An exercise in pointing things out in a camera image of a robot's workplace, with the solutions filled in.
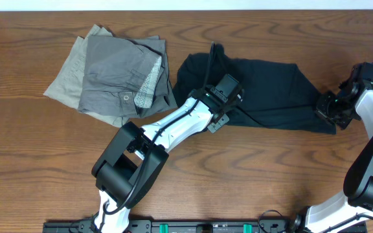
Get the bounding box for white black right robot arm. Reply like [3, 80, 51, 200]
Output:
[287, 62, 373, 232]

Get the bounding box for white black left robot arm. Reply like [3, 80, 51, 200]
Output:
[91, 74, 243, 232]

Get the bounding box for green rail clamp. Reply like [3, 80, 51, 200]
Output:
[159, 224, 169, 233]
[243, 223, 253, 233]

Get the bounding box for black t-shirt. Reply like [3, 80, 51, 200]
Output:
[172, 44, 336, 135]

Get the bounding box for folded beige shorts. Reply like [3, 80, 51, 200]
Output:
[43, 23, 130, 129]

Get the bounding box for folded dark grey shorts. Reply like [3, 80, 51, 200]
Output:
[78, 36, 177, 118]

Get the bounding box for black aluminium mounting rail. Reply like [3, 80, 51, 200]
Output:
[42, 218, 368, 233]

